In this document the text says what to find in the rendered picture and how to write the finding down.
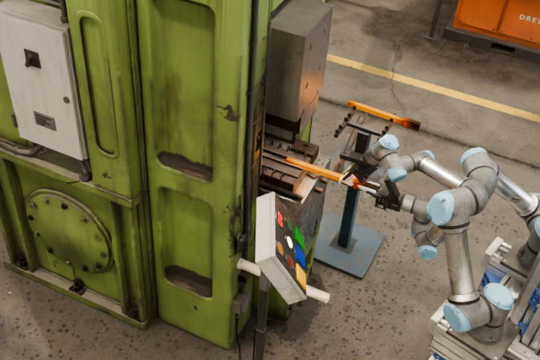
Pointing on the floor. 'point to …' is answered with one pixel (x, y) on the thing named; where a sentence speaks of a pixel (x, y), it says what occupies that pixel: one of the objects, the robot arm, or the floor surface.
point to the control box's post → (262, 316)
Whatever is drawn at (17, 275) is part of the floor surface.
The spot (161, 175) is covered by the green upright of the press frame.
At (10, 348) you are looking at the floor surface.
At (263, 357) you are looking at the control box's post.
